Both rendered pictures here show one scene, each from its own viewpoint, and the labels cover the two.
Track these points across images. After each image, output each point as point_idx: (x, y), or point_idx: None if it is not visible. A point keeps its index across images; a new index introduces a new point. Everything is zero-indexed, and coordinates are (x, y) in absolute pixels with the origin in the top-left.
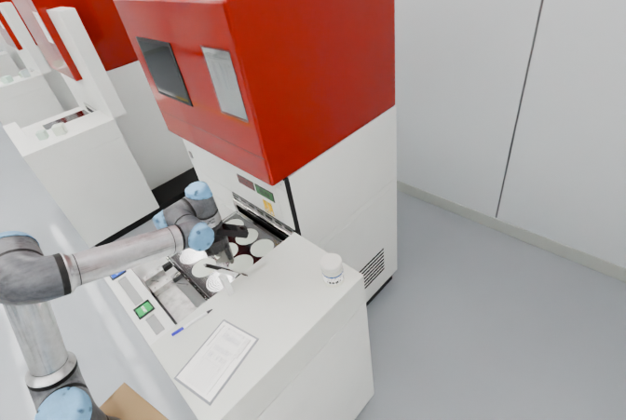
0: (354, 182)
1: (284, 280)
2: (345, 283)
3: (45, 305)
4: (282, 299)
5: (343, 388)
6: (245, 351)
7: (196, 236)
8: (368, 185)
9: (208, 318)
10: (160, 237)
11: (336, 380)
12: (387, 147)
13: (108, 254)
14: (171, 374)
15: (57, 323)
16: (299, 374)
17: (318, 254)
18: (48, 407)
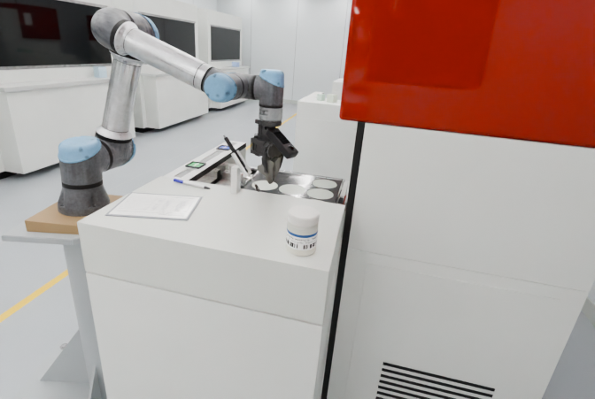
0: (478, 219)
1: (271, 216)
2: (301, 258)
3: (127, 76)
4: (245, 221)
5: None
6: (168, 216)
7: (210, 76)
8: (506, 250)
9: (199, 190)
10: (190, 60)
11: (236, 388)
12: (588, 219)
13: (150, 41)
14: (135, 191)
15: (130, 101)
16: (185, 297)
17: (328, 227)
18: (81, 138)
